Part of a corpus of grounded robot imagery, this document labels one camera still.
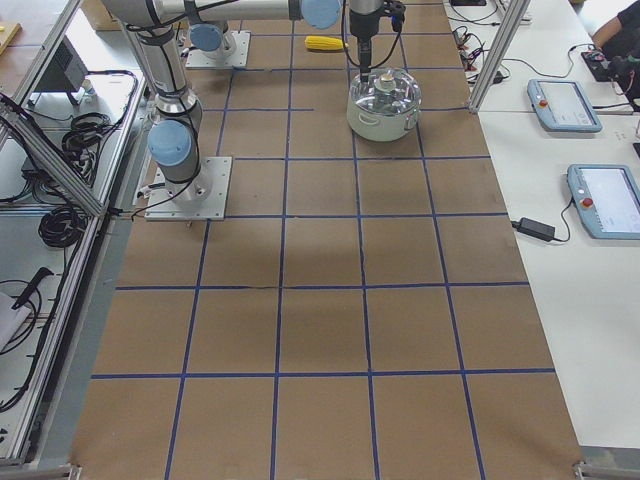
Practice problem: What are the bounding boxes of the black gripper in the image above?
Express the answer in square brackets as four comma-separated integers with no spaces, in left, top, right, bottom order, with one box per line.
[348,0,404,83]

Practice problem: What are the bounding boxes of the glass pot lid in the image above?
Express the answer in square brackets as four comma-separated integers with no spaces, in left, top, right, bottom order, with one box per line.
[349,68,422,116]

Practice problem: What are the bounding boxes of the yellow corn cob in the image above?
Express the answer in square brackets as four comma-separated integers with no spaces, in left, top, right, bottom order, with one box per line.
[304,35,349,53]

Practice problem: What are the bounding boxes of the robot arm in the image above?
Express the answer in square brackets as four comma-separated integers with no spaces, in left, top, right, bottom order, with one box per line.
[189,23,237,66]
[105,1,405,208]

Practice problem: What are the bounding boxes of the white steel cooking pot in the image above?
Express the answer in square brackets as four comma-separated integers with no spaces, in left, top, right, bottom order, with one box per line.
[347,94,421,142]

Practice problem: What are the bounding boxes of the far blue teach pendant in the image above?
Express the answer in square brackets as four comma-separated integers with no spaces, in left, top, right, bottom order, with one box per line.
[527,79,602,133]

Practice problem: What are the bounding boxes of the blue teach pendant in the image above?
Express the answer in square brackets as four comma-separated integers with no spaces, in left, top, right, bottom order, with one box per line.
[527,79,602,133]
[567,164,639,240]

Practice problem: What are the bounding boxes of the black power adapter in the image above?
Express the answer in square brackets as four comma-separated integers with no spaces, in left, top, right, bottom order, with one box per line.
[513,217,555,242]

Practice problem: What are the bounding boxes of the cardboard box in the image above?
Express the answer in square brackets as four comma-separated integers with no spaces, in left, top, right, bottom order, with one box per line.
[80,0,120,32]

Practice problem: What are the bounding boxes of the near blue teach pendant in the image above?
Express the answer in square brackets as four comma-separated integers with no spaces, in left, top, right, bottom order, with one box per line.
[567,164,639,240]

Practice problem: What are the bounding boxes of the aluminium frame post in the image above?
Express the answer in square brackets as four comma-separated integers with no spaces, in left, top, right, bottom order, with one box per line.
[468,0,530,114]

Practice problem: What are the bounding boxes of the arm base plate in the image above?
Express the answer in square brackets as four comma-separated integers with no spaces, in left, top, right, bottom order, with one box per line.
[186,28,251,70]
[143,157,233,221]

